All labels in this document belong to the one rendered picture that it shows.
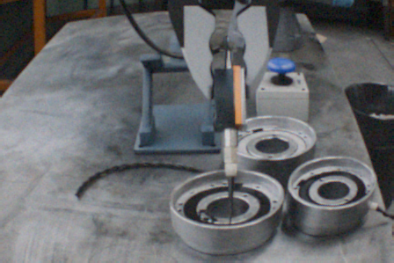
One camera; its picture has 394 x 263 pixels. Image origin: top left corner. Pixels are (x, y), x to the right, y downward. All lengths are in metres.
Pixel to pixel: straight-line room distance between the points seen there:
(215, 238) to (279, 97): 0.30
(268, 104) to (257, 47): 0.25
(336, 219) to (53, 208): 0.31
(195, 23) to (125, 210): 0.21
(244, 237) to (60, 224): 0.20
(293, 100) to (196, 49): 0.27
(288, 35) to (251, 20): 0.57
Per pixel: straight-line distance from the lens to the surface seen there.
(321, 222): 0.51
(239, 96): 0.49
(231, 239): 0.49
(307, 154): 0.61
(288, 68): 0.74
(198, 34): 0.49
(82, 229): 0.56
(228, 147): 0.50
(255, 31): 0.49
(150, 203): 0.60
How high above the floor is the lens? 1.12
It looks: 24 degrees down
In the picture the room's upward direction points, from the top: 3 degrees counter-clockwise
